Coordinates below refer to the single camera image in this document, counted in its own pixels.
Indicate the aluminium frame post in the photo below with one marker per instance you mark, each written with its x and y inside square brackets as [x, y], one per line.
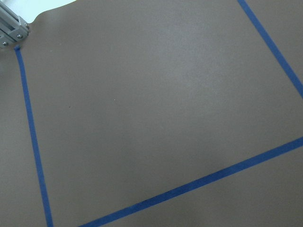
[13, 28]

